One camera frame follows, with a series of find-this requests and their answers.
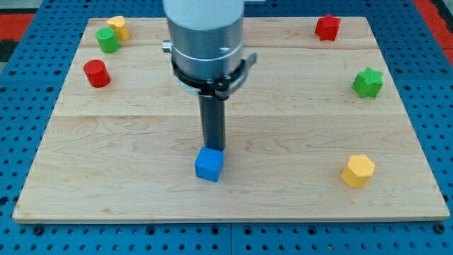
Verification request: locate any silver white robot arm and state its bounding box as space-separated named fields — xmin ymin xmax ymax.
xmin=162 ymin=0 xmax=258 ymax=101

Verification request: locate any yellow heart block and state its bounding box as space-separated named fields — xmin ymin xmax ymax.
xmin=106 ymin=16 xmax=130 ymax=40

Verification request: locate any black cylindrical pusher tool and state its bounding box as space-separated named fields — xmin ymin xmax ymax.
xmin=199 ymin=96 xmax=226 ymax=151

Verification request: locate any blue cube block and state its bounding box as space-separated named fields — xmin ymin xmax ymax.
xmin=195 ymin=147 xmax=224 ymax=182

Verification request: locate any light wooden board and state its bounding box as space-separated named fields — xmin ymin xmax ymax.
xmin=13 ymin=17 xmax=450 ymax=224

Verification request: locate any yellow hexagon block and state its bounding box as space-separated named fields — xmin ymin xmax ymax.
xmin=340 ymin=154 xmax=376 ymax=188

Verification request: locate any red cylinder block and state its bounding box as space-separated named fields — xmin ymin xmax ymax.
xmin=83 ymin=59 xmax=110 ymax=88

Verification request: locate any red star block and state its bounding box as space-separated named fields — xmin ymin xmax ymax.
xmin=315 ymin=13 xmax=341 ymax=41

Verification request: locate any green star block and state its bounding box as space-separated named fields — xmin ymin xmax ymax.
xmin=352 ymin=67 xmax=384 ymax=98

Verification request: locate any green cylinder block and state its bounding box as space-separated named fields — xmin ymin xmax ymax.
xmin=96 ymin=27 xmax=120 ymax=53

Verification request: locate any black clamp ring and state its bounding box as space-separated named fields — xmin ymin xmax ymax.
xmin=171 ymin=52 xmax=258 ymax=101

